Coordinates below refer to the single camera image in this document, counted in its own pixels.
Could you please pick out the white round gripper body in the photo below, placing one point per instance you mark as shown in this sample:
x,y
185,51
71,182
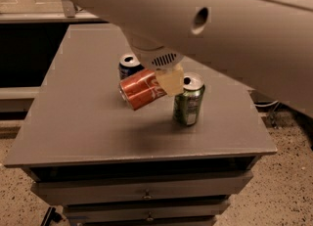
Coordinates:
x,y
161,60

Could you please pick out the metal railing frame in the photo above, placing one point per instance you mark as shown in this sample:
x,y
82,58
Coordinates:
x,y
63,11

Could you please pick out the bottom grey drawer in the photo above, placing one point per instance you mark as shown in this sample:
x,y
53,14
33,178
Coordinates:
x,y
183,221

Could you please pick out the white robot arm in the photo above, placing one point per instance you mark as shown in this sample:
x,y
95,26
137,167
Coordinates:
x,y
265,44

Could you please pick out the grey drawer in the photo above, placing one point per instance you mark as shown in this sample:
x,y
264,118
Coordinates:
x,y
142,188
183,221
146,211

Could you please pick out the blue Pepsi can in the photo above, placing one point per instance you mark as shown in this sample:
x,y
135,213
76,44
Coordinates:
x,y
128,65

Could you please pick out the top grey drawer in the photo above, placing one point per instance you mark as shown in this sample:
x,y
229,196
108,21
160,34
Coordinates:
x,y
142,188

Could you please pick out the red Coca-Cola can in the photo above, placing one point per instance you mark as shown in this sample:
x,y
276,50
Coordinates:
x,y
140,89

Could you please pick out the middle grey drawer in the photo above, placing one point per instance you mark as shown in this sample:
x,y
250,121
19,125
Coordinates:
x,y
146,211

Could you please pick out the green soda can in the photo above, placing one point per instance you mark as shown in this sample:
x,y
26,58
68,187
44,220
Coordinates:
x,y
187,105

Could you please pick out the grey drawer cabinet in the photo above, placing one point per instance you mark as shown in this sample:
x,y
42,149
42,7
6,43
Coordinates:
x,y
78,127

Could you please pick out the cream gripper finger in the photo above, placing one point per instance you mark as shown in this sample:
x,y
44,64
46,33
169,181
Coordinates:
x,y
171,80

